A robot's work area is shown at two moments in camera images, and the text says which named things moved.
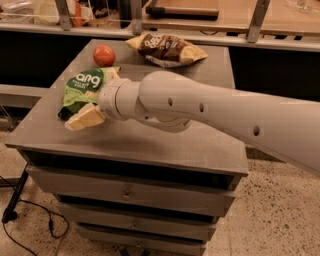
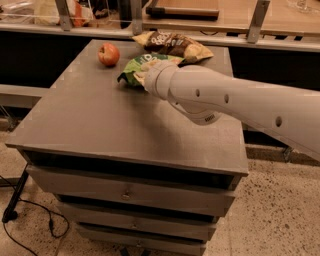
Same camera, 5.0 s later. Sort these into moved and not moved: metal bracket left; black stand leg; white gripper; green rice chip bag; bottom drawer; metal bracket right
Moved: white gripper; green rice chip bag
Not moved: metal bracket left; black stand leg; metal bracket right; bottom drawer
